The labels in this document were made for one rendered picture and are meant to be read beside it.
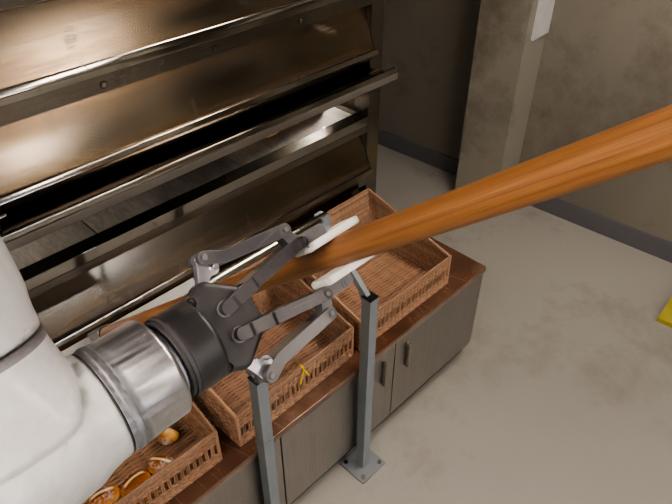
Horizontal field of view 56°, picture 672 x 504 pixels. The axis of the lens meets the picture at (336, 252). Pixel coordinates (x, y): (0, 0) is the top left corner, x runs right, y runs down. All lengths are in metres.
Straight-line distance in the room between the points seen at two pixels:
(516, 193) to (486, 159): 3.65
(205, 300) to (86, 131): 1.37
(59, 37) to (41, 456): 1.42
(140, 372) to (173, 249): 1.74
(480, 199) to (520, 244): 3.54
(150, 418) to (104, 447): 0.04
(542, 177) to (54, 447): 0.36
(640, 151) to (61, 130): 1.62
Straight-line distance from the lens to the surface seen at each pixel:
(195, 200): 2.17
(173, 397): 0.50
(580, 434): 3.08
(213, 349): 0.51
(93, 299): 2.13
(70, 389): 0.47
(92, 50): 1.80
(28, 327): 0.46
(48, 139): 1.84
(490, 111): 3.96
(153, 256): 2.18
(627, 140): 0.40
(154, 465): 2.11
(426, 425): 2.94
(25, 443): 0.46
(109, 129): 1.90
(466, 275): 2.78
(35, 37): 1.76
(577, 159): 0.42
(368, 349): 2.21
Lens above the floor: 2.35
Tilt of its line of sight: 38 degrees down
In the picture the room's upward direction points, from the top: straight up
